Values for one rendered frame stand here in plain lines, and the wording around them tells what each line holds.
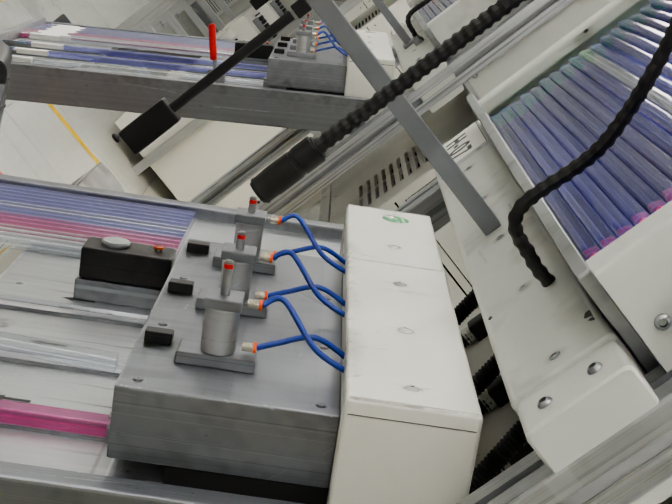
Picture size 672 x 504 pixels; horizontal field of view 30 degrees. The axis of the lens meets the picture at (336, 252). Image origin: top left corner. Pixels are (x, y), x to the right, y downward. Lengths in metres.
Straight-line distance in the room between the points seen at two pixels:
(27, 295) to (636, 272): 0.57
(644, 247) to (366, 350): 0.21
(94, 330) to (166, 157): 4.51
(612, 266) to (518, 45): 1.46
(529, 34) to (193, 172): 3.52
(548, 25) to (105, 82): 0.74
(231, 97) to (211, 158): 3.36
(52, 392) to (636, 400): 0.41
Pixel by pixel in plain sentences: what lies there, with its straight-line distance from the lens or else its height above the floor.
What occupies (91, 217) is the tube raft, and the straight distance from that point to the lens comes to 1.29.
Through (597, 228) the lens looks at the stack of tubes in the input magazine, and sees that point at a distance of 0.76.
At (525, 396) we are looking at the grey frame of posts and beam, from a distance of 0.70.
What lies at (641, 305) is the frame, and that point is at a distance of 0.68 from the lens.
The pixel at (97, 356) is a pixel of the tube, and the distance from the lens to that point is 0.92.
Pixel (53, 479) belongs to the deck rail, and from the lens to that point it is 0.74.
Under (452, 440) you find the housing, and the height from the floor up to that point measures 1.27.
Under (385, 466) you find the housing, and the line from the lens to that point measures 0.73.
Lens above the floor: 1.40
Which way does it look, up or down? 10 degrees down
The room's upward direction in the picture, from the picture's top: 54 degrees clockwise
